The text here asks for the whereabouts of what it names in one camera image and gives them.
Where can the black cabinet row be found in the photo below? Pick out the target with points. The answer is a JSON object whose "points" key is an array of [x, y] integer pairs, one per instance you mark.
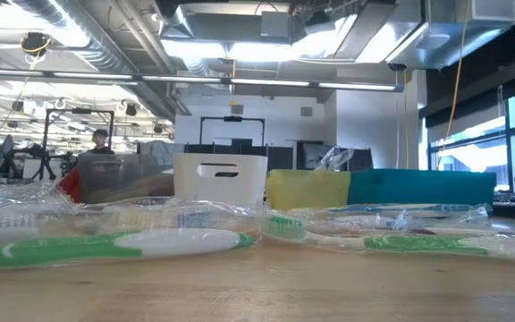
{"points": [[280, 158]]}

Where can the yellow plastic bin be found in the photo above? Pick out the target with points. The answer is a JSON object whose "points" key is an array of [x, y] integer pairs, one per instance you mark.
{"points": [[306, 190]]}

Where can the long ceiling light strip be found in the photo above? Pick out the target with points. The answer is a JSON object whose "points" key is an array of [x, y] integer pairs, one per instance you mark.
{"points": [[186, 79]]}

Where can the transparent grey plastic bin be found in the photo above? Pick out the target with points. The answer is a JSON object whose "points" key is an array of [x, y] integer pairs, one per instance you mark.
{"points": [[123, 165]]}

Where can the person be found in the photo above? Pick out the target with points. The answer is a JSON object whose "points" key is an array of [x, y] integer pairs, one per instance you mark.
{"points": [[101, 143]]}

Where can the teal plastic bin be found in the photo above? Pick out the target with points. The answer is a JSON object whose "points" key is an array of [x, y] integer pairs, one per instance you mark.
{"points": [[418, 185]]}

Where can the green toothbrush in clear wrapper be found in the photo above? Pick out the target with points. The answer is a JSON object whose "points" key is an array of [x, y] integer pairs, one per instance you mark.
{"points": [[61, 252], [423, 243]]}

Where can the red plastic bin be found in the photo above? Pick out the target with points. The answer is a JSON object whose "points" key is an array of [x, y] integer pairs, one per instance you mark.
{"points": [[70, 185]]}

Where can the grey office chair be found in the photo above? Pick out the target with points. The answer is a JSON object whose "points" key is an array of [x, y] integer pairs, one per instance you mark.
{"points": [[2, 152]]}

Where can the black rig frame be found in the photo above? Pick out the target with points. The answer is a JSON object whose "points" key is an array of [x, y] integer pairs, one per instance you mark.
{"points": [[233, 118], [78, 111]]}

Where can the grey wall vent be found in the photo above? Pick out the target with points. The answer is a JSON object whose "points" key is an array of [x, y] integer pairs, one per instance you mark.
{"points": [[306, 111], [237, 109]]}

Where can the silver round air duct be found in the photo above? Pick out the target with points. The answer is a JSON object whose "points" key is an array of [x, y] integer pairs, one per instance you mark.
{"points": [[105, 53]]}

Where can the silver rectangular air duct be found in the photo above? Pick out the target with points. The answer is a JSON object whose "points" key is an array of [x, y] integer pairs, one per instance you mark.
{"points": [[441, 40]]}

